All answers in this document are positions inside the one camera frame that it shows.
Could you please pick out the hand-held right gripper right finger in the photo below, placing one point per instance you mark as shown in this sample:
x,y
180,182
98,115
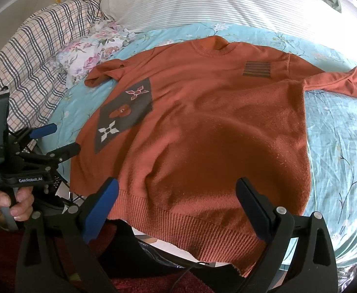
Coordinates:
x,y
254,207

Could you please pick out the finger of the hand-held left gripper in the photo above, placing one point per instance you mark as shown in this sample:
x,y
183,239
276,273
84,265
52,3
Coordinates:
x,y
44,130
65,152

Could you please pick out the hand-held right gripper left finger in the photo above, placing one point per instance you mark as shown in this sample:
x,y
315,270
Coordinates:
x,y
100,210

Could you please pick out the orange knit sweater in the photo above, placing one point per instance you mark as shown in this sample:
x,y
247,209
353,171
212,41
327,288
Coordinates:
x,y
196,128

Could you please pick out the person's left hand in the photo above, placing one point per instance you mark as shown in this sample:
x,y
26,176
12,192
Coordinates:
x,y
24,206

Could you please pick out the black cloth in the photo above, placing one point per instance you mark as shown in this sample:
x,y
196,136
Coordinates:
x,y
154,258

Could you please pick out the plaid checked cloth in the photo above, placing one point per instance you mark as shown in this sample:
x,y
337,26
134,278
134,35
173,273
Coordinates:
x,y
28,52

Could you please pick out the pink floral cloth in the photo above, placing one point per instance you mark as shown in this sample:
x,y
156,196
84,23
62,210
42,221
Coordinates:
x,y
86,48

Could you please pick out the light blue floral bedsheet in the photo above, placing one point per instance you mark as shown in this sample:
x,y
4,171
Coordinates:
x,y
334,158

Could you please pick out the white striped pillow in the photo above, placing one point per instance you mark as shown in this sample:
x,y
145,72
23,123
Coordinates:
x,y
212,3

